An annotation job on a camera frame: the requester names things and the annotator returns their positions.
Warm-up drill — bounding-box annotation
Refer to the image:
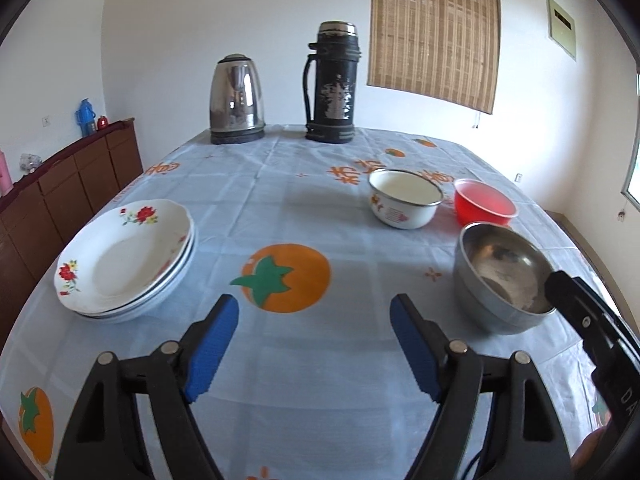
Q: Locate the white enamel bowl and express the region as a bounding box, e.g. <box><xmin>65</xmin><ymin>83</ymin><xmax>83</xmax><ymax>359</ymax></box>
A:
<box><xmin>368</xmin><ymin>168</ymin><xmax>445</xmax><ymax>230</ymax></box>

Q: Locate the pink thermos bottle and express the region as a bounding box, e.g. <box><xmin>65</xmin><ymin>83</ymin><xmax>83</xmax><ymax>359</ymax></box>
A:
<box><xmin>0</xmin><ymin>150</ymin><xmax>13</xmax><ymax>198</ymax></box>

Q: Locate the brown wooden sideboard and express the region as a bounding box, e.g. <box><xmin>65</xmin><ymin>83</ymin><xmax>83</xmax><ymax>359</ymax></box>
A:
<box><xmin>0</xmin><ymin>117</ymin><xmax>144</xmax><ymax>351</ymax></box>

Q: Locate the red plastic bowl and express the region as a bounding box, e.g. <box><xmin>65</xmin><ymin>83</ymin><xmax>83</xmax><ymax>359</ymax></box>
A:
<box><xmin>454</xmin><ymin>178</ymin><xmax>518</xmax><ymax>227</ymax></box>

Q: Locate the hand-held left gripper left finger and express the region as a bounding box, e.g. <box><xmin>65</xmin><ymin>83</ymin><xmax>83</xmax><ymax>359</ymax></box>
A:
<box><xmin>52</xmin><ymin>294</ymin><xmax>240</xmax><ymax>480</ymax></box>

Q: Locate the pale green wall panel box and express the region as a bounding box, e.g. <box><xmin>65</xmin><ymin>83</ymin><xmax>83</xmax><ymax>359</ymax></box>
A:
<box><xmin>545</xmin><ymin>0</ymin><xmax>577</xmax><ymax>61</ymax></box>

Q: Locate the white plate with red flowers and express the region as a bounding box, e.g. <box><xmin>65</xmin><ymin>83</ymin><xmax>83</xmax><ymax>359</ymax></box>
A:
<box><xmin>54</xmin><ymin>199</ymin><xmax>194</xmax><ymax>313</ymax></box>

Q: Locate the stainless steel electric kettle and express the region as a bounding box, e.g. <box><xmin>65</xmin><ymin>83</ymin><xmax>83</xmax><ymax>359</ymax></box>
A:
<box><xmin>209</xmin><ymin>53</ymin><xmax>266</xmax><ymax>145</ymax></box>

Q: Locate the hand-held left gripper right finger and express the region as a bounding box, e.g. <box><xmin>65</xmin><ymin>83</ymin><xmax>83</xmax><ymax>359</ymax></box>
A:
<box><xmin>390</xmin><ymin>294</ymin><xmax>573</xmax><ymax>480</ymax></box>

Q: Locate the worn black thermos flask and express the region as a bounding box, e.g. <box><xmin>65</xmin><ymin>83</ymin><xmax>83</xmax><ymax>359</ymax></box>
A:
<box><xmin>302</xmin><ymin>21</ymin><xmax>360</xmax><ymax>145</ymax></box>

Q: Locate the pale blue orange-print tablecloth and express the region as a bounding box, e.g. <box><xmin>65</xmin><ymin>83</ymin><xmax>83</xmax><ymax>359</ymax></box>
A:
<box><xmin>0</xmin><ymin>125</ymin><xmax>616</xmax><ymax>480</ymax></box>

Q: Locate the green framed window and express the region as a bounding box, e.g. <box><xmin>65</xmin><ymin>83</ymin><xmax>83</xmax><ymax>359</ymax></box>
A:
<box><xmin>620</xmin><ymin>72</ymin><xmax>640</xmax><ymax>211</ymax></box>

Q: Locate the bamboo roller blind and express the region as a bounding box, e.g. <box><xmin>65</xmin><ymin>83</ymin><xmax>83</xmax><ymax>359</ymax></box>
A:
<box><xmin>366</xmin><ymin>0</ymin><xmax>501</xmax><ymax>114</ymax></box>

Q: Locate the blue thermos jug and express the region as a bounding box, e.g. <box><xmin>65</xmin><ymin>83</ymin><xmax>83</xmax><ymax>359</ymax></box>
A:
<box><xmin>75</xmin><ymin>98</ymin><xmax>97</xmax><ymax>137</ymax></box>

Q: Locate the white plate with floral rim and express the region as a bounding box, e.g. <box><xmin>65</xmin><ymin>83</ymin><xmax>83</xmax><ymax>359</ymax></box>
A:
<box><xmin>75</xmin><ymin>220</ymin><xmax>197</xmax><ymax>318</ymax></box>

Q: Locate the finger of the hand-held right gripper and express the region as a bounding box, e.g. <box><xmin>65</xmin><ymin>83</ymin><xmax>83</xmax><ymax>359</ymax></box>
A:
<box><xmin>544</xmin><ymin>270</ymin><xmax>640</xmax><ymax>362</ymax></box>

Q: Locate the stainless steel bowl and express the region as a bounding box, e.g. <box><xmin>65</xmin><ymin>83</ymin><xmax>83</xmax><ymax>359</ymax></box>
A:
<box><xmin>453</xmin><ymin>222</ymin><xmax>558</xmax><ymax>336</ymax></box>

